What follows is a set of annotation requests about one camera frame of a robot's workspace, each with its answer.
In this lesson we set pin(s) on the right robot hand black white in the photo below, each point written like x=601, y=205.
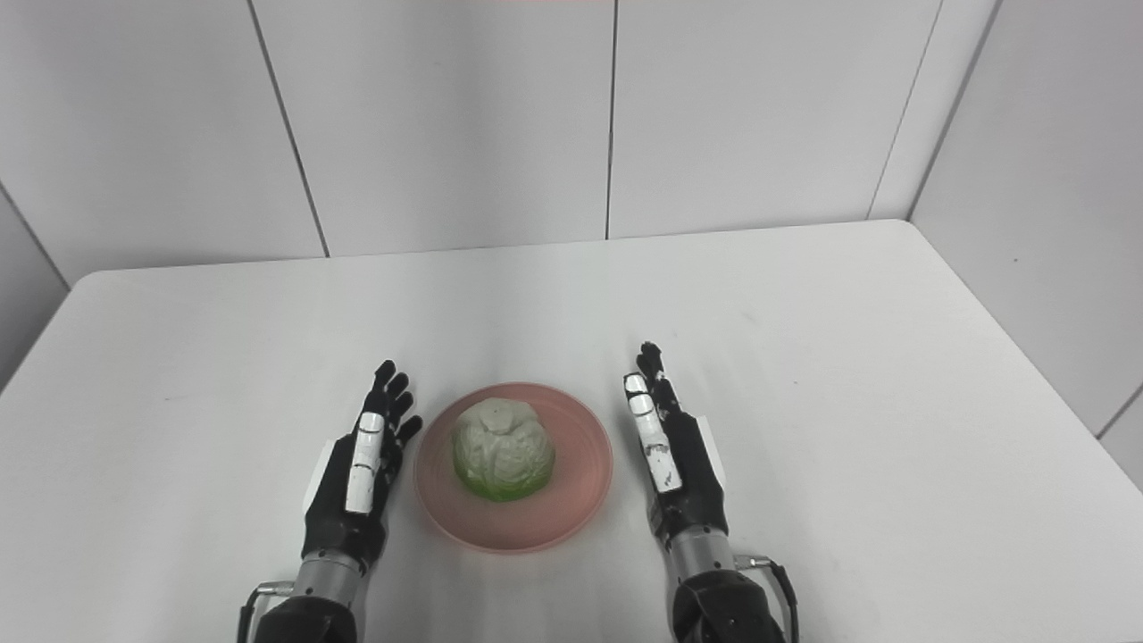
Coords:
x=692, y=482

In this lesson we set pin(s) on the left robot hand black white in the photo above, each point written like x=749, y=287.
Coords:
x=344, y=527

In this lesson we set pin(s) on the pink round plate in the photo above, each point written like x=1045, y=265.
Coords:
x=580, y=482

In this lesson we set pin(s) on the green white toy cabbage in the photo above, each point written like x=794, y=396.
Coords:
x=504, y=446

